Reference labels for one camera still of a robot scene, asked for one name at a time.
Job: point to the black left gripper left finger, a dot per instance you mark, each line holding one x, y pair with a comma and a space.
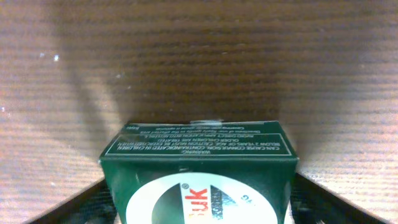
92, 205

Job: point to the green round-logo box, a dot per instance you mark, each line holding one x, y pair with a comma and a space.
201, 172

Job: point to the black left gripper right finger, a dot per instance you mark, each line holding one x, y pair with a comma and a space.
310, 204

